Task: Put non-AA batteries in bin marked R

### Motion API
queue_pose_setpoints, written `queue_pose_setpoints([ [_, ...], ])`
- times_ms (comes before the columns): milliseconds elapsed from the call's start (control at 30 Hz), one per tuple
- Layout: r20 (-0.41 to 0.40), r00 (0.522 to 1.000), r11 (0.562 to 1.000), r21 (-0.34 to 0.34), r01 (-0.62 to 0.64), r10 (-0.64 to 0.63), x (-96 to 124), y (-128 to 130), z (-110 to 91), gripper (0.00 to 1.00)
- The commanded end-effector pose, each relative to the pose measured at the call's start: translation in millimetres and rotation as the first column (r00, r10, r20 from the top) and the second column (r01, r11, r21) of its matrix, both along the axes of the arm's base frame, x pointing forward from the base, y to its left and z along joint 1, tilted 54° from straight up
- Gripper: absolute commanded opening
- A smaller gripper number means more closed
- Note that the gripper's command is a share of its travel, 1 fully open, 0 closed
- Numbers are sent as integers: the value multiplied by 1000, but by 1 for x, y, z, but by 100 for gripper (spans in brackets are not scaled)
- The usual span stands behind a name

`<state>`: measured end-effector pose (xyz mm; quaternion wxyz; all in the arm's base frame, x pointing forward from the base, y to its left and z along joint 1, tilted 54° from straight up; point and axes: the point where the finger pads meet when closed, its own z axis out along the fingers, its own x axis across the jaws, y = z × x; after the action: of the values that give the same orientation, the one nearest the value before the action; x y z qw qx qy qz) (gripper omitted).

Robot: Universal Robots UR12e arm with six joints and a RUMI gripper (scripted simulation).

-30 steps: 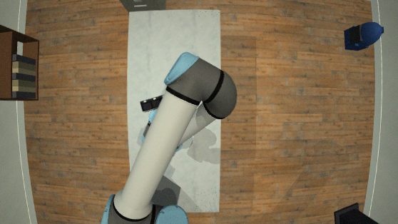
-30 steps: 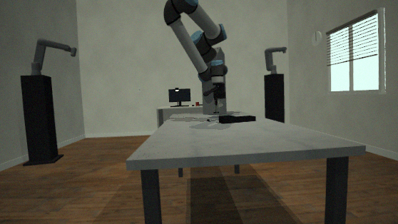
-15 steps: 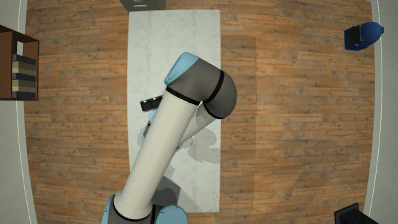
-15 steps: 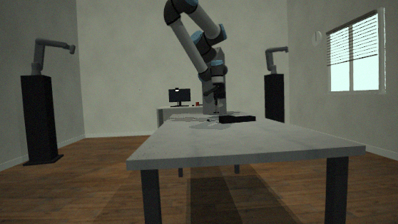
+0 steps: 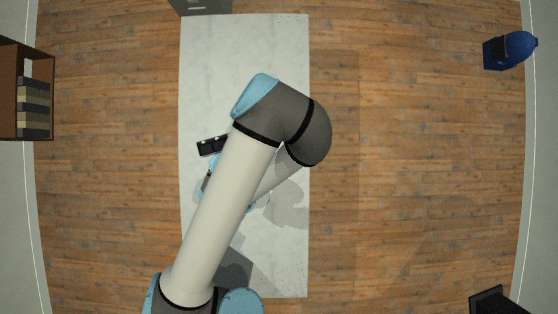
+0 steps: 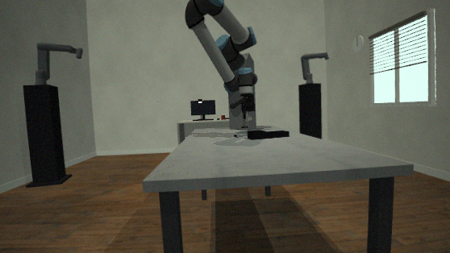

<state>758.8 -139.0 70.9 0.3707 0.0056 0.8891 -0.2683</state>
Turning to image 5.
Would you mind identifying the black bin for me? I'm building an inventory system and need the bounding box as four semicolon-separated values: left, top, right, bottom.
197;133;229;156

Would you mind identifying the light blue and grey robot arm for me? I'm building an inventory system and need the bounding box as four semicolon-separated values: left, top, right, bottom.
141;73;332;314

